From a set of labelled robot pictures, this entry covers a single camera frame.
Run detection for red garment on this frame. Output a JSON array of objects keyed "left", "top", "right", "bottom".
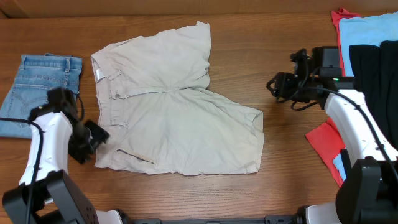
[{"left": 305, "top": 7, "right": 361, "bottom": 187}]

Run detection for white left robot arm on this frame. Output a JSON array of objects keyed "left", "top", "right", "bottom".
[{"left": 2, "top": 112, "right": 123, "bottom": 224}]

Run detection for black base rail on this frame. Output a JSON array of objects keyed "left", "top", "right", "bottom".
[{"left": 130, "top": 215, "right": 307, "bottom": 224}]

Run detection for beige cotton shorts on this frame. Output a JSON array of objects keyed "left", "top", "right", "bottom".
[{"left": 91, "top": 22, "right": 264, "bottom": 175}]

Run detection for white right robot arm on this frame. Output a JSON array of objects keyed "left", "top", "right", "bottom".
[{"left": 266, "top": 73, "right": 397, "bottom": 223}]

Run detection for black garment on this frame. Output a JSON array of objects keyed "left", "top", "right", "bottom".
[{"left": 349, "top": 41, "right": 397, "bottom": 149}]

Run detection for light blue t-shirt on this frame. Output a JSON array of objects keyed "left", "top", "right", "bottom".
[{"left": 340, "top": 12, "right": 397, "bottom": 162}]

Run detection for folded blue denim jeans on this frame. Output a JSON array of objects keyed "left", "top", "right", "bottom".
[{"left": 0, "top": 53, "right": 83, "bottom": 139}]

